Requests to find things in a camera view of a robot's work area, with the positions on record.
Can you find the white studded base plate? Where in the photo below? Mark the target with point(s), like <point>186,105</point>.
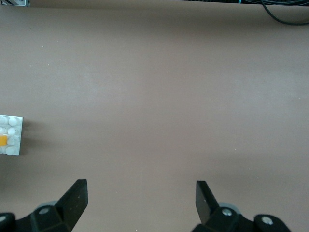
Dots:
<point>14,125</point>

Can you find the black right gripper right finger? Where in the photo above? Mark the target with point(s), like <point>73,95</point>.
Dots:
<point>205,205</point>

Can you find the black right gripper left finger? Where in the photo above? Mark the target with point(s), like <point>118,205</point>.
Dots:
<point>74,205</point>

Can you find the metal table edge bracket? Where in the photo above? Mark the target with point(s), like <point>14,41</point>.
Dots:
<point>14,3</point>

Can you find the brown table cover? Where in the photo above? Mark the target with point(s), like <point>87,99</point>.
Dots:
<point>154,96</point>

